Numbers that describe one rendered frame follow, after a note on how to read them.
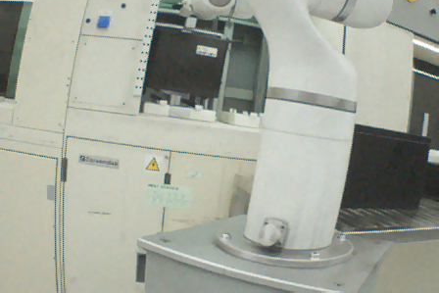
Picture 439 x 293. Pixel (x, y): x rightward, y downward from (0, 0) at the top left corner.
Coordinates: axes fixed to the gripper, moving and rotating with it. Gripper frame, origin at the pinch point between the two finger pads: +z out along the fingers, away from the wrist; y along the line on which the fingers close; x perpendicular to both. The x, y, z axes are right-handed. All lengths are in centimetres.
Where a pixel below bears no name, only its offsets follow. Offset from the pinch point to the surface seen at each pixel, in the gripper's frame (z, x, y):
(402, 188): -64, -38, 40
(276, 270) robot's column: -100, -43, -5
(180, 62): -1.3, -16.2, -1.1
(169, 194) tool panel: -21, -51, -3
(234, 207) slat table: -26, -51, 13
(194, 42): -1.5, -9.8, 1.9
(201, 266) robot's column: -97, -43, -13
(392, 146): -63, -29, 34
